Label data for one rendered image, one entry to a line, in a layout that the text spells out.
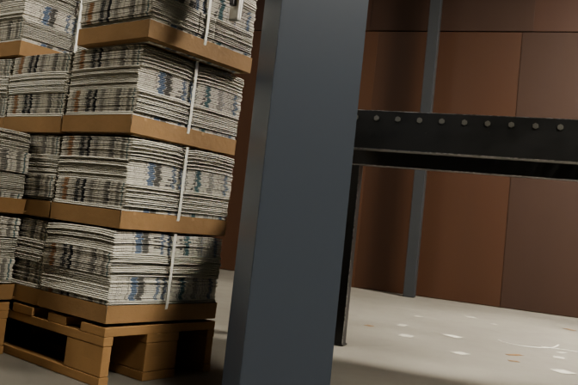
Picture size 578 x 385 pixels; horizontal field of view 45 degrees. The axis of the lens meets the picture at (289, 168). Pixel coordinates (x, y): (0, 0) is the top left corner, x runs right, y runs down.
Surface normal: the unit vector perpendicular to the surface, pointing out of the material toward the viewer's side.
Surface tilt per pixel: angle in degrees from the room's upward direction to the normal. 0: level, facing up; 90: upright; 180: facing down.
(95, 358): 90
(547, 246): 90
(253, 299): 90
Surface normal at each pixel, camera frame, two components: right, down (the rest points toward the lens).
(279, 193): 0.25, -0.05
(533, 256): -0.33, -0.11
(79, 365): -0.61, -0.13
